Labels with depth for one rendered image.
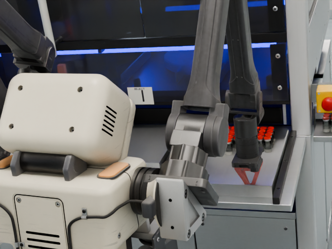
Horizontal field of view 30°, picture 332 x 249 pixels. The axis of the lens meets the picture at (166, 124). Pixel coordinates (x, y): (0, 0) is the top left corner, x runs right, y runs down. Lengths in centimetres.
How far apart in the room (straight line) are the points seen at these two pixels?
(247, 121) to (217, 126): 42
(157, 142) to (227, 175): 34
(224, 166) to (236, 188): 17
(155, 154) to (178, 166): 85
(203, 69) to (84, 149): 27
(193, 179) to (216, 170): 73
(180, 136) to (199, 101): 8
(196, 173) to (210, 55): 23
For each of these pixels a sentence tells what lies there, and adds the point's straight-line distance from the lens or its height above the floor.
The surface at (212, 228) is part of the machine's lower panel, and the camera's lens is 218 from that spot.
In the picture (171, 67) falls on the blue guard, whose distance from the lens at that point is 194.
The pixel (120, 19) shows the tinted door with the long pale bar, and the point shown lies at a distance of 196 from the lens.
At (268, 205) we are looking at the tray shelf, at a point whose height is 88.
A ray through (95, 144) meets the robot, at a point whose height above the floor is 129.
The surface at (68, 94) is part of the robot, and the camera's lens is 108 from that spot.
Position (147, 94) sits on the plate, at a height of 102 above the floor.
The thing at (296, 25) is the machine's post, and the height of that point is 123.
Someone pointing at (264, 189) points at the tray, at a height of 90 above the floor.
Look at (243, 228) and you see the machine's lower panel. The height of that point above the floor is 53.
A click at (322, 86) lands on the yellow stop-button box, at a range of 191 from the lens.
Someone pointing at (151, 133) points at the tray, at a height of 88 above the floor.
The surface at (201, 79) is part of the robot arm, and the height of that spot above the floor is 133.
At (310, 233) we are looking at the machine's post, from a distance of 212.
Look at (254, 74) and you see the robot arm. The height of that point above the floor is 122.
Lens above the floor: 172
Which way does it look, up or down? 23 degrees down
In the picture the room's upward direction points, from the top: 8 degrees counter-clockwise
